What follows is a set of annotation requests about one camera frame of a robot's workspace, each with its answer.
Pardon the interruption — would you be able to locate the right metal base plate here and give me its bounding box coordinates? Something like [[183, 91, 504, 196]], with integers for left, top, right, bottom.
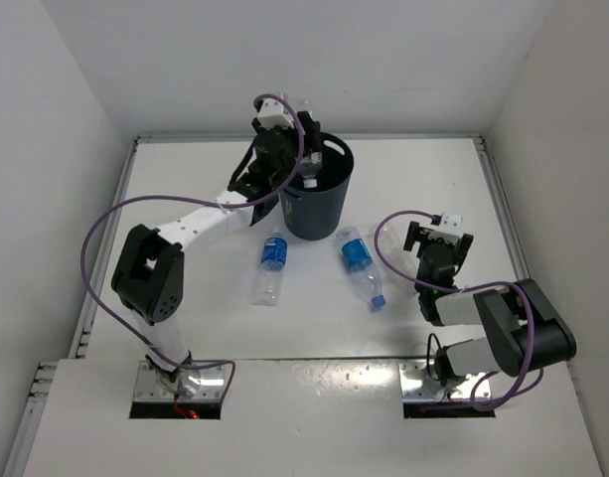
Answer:
[[398, 359, 492, 404]]

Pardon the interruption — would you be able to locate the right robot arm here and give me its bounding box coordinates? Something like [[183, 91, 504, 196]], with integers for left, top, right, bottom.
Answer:
[[403, 216, 577, 386]]

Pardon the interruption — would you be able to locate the bottle blue label no cap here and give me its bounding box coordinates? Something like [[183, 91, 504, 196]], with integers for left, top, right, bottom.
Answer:
[[253, 228, 288, 306]]

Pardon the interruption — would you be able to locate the clear unlabelled plastic bottle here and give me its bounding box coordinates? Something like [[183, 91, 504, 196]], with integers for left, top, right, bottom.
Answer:
[[379, 225, 417, 299]]

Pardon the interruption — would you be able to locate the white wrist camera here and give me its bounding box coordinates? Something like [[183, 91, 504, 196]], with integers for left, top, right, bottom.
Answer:
[[256, 98, 294, 130], [428, 213, 462, 244]]

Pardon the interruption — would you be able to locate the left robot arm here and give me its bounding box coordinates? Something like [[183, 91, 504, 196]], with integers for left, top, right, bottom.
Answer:
[[111, 110, 322, 385]]

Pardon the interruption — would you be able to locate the dark grey plastic bin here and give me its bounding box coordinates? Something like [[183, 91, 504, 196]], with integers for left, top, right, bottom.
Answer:
[[279, 132, 355, 240]]

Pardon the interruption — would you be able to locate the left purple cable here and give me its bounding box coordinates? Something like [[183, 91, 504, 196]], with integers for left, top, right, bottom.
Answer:
[[79, 91, 308, 397]]

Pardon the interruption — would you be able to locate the purple cable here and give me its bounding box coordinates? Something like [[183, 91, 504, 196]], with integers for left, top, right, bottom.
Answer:
[[374, 210, 544, 411], [79, 91, 308, 397]]

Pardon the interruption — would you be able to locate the black cable at right base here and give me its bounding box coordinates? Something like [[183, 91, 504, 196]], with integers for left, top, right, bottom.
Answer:
[[425, 332, 449, 387]]

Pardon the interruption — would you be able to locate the metal base plate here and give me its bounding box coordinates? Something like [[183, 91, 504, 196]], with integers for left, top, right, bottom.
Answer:
[[132, 361, 228, 403], [398, 359, 492, 404]]

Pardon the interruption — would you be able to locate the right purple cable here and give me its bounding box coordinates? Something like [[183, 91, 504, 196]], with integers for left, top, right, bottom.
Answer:
[[374, 210, 544, 411]]

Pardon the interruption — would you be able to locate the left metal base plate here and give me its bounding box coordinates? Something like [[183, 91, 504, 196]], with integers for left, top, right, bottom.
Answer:
[[132, 361, 228, 403]]

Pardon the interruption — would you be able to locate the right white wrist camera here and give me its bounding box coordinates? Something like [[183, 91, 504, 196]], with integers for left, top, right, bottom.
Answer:
[[428, 213, 462, 244]]

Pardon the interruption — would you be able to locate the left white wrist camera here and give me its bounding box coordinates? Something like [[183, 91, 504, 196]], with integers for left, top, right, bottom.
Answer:
[[256, 98, 294, 130]]

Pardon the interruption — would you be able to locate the bottle with orange white label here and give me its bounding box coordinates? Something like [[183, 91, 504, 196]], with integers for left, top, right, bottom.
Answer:
[[298, 151, 323, 189]]

